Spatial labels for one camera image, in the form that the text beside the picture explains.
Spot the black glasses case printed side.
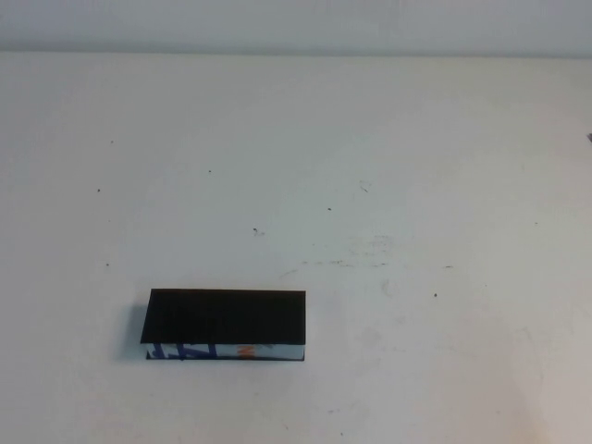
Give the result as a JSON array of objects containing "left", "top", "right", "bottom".
[{"left": 145, "top": 289, "right": 307, "bottom": 363}]

